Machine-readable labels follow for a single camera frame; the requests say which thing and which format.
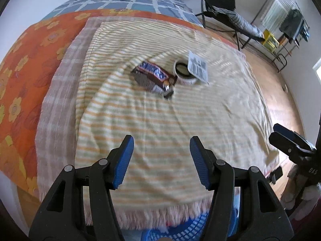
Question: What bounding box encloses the dark chocolate bar wrapper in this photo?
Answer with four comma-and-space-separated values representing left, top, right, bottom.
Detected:
130, 61, 178, 99

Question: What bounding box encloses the yellow box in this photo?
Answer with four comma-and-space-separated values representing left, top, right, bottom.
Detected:
262, 29, 279, 49

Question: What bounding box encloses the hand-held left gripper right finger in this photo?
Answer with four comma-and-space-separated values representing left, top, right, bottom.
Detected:
189, 136, 295, 241

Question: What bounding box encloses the black device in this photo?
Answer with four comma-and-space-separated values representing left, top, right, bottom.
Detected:
269, 168, 284, 184

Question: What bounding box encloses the orange flower blanket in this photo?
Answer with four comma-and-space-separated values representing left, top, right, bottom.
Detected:
0, 9, 239, 199

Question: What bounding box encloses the green white striped towel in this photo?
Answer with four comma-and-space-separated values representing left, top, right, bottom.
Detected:
261, 0, 298, 31

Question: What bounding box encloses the dark jacket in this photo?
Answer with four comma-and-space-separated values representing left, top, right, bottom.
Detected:
279, 9, 305, 41

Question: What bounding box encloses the person's right forearm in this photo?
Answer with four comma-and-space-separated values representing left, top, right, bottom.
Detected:
281, 168, 321, 221

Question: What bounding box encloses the black metal clothes rack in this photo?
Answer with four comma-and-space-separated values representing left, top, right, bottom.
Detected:
247, 0, 311, 72

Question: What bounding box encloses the blue checked bed sheet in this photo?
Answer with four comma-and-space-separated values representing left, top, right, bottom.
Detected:
41, 0, 203, 27

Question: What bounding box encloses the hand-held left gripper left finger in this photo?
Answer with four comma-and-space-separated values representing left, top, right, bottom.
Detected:
29, 135, 134, 241

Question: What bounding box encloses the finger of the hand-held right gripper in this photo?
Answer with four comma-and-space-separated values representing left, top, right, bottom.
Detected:
273, 124, 308, 147
269, 133, 317, 160

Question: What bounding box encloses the blue plastic basket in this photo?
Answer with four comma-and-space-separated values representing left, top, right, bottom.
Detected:
140, 201, 241, 241

